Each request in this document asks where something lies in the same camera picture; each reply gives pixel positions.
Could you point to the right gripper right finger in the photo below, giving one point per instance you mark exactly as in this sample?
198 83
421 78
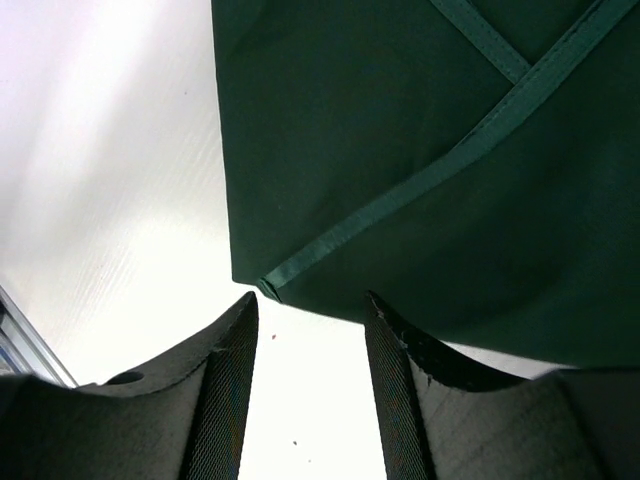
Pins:
444 415

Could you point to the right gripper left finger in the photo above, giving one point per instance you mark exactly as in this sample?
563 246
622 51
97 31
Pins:
180 415

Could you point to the dark green cloth napkin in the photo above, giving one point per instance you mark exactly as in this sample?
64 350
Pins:
474 163

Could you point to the right aluminium frame post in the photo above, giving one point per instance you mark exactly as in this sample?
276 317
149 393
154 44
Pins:
23 350

